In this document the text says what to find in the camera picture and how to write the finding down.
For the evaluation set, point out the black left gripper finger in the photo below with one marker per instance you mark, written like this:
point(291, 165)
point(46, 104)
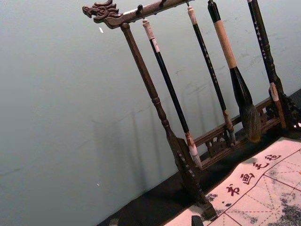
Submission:
point(197, 221)

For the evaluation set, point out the black table cloth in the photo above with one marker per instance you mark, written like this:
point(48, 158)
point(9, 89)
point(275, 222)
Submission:
point(164, 195)

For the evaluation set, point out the white calligraphy cloth, red grid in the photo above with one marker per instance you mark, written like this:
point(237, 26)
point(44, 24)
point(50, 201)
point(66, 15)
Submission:
point(258, 193)

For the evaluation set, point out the thin black brush, white cap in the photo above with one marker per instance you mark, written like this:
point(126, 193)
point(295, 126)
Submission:
point(168, 84)

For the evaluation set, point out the thin black brush, pale cap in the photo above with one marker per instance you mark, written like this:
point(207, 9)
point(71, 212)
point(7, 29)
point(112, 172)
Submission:
point(211, 68)

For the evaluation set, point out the dark wooden dragon-head brush rack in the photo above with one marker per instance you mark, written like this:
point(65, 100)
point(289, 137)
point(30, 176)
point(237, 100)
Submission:
point(140, 66)

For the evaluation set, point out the thin black brush, brown tip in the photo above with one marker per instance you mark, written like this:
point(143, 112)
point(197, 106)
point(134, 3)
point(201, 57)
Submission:
point(261, 44)

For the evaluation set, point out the plain pale wall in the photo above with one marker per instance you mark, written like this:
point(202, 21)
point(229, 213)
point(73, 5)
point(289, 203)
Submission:
point(47, 94)

